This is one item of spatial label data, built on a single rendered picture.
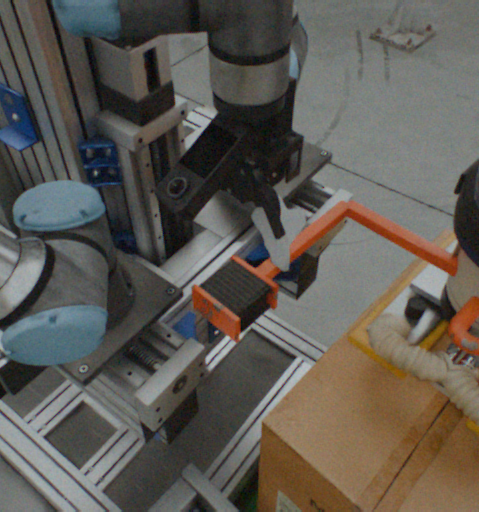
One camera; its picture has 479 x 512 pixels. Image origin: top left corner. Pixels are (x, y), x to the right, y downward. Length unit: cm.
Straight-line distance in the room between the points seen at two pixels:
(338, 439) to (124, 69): 66
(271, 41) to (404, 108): 294
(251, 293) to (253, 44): 35
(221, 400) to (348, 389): 86
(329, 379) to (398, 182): 200
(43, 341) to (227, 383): 115
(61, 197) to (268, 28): 43
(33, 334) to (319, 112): 277
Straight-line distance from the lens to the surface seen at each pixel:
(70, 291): 70
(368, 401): 97
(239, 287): 73
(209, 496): 124
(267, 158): 57
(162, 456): 172
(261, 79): 51
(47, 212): 79
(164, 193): 55
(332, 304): 227
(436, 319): 92
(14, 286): 68
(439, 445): 96
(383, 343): 80
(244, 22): 49
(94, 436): 178
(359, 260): 245
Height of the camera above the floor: 178
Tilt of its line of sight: 47 degrees down
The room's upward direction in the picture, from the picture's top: straight up
